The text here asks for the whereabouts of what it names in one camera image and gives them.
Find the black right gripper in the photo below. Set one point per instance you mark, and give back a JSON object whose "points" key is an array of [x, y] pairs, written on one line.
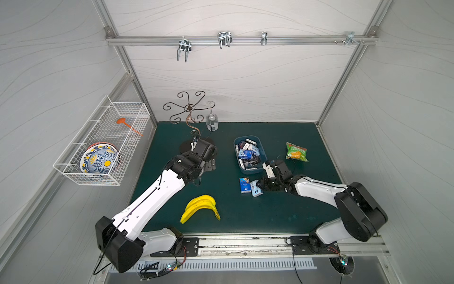
{"points": [[269, 183]]}

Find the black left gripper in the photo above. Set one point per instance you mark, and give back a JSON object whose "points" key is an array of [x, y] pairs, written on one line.
{"points": [[208, 156]]}

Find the white blue tissue pack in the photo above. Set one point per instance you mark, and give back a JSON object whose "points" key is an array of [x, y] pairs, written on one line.
{"points": [[255, 189]]}

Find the dark blue tissue pack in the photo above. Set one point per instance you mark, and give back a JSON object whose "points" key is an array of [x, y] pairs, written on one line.
{"points": [[245, 186]]}

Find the light blue tissue pack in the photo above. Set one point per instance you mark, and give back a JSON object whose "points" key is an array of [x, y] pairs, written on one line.
{"points": [[246, 154]]}

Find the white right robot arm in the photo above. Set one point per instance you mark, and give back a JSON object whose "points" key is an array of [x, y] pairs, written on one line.
{"points": [[361, 216]]}

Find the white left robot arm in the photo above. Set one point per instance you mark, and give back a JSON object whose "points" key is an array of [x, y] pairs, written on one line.
{"points": [[122, 240]]}

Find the teal storage box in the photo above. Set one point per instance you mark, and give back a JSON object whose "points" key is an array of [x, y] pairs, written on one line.
{"points": [[250, 166]]}

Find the green snack bag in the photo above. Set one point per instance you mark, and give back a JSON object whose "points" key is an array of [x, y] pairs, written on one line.
{"points": [[296, 152]]}

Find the yellow banana bunch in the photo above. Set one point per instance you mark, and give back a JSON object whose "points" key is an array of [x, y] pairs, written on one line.
{"points": [[198, 203]]}

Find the black tissue pack top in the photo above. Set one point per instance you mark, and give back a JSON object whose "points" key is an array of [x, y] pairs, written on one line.
{"points": [[251, 141]]}

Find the copper glass rack stand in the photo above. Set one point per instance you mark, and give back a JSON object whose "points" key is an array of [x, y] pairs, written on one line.
{"points": [[188, 111]]}

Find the orange spatula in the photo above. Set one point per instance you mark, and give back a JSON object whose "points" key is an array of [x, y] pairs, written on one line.
{"points": [[124, 121]]}

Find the blue yellow patterned plate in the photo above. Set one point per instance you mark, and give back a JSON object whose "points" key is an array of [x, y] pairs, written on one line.
{"points": [[99, 158]]}

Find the metal hook left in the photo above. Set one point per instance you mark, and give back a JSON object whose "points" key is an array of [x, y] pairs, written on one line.
{"points": [[185, 47]]}

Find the metal hook middle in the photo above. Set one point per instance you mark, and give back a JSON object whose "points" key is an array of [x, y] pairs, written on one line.
{"points": [[224, 39]]}

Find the metal hook small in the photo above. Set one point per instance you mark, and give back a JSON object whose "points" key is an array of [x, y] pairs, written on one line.
{"points": [[264, 36]]}

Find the metal hook right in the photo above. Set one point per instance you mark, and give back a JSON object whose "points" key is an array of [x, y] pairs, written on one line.
{"points": [[349, 40]]}

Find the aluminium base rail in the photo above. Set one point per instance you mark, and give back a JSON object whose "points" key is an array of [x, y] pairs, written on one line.
{"points": [[249, 245]]}

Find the white wire basket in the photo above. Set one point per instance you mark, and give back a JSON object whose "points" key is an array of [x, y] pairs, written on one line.
{"points": [[102, 127]]}

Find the aluminium top rail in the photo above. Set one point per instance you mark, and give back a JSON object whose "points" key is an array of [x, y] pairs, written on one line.
{"points": [[251, 40]]}

